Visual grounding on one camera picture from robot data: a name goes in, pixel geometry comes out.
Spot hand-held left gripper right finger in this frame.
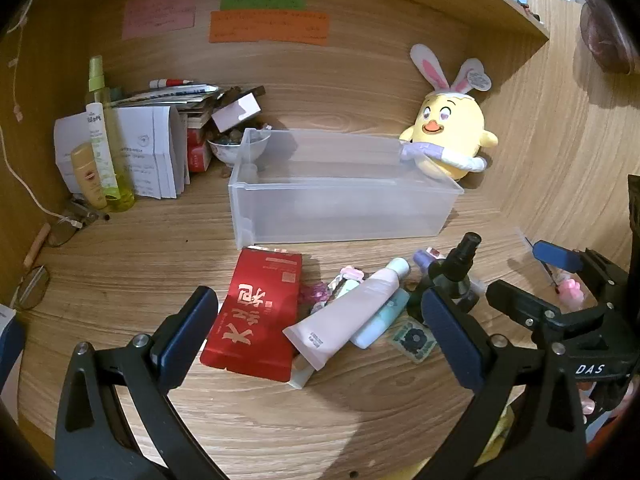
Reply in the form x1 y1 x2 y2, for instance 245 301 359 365
415 287 588 480

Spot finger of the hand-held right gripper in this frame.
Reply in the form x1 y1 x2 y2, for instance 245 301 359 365
531 240 629 302
486 280 597 334

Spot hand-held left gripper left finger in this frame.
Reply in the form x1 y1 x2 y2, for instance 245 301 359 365
54 285 236 480

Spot red foil packet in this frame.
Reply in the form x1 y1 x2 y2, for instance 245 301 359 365
200 246 303 384

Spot pink tube with mint cap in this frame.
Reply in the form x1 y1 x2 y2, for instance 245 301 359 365
282 257 412 372

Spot white squeezed tube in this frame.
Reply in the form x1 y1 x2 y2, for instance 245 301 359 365
289 354 314 390

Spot clear plastic storage bin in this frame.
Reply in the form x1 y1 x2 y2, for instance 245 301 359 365
227 128 465 251

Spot thin pen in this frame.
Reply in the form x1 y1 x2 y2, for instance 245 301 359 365
520 236 558 288

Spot green and black sachet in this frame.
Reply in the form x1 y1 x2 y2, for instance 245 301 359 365
391 322 437 363

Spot pink small figurine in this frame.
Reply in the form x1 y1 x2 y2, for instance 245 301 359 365
555 279 585 312

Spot light blue tube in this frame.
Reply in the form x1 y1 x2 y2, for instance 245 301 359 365
350 290 411 350

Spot black spray bottle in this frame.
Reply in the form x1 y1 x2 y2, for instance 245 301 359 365
426 232 485 313

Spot small purple bottle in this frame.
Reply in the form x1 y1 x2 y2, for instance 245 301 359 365
413 249 446 277

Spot eyeglasses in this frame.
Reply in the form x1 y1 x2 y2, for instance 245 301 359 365
12 265 51 311
46 199 112 248

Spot yellow chick plush toy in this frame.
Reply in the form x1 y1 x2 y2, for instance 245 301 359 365
398 44 500 183

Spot wooden stick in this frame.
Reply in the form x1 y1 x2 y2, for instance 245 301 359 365
23 222 52 267

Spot red cardboard box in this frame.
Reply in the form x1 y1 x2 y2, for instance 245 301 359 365
186 127 214 174

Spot white folded paper leaflet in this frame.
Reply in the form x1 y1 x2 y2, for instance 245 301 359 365
54 105 191 199

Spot blue and white box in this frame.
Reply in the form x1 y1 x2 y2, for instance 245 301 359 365
0 304 26 401

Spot beige sunscreen bottle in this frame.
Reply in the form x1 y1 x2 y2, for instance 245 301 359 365
70 142 109 210

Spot yellow-green spray bottle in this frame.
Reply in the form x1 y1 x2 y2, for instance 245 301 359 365
85 55 137 212

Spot white bowl of stones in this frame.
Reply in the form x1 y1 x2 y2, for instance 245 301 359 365
207 127 273 167

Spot white tube with green print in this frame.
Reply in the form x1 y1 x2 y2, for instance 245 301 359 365
85 102 120 201

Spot small white cardboard box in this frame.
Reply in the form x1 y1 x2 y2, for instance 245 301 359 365
211 94 262 133

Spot dark round object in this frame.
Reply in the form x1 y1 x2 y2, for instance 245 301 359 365
580 2 639 73

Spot stack of booklets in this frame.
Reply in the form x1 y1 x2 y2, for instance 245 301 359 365
106 84 222 113

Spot wooden shelf board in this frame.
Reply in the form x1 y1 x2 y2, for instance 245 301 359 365
435 0 551 54

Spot orange paper note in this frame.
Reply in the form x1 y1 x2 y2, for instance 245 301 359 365
208 10 330 45

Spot pink paper note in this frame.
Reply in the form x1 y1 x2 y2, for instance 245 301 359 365
121 0 196 41

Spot green paper note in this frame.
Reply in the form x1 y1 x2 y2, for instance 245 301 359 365
220 0 307 11

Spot pink braided hair tie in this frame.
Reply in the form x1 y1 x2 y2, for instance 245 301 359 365
332 266 364 291

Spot pink bead bracelet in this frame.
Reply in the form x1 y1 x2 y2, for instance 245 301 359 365
300 282 332 307

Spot white cable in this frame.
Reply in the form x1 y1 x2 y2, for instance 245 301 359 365
0 5 86 231

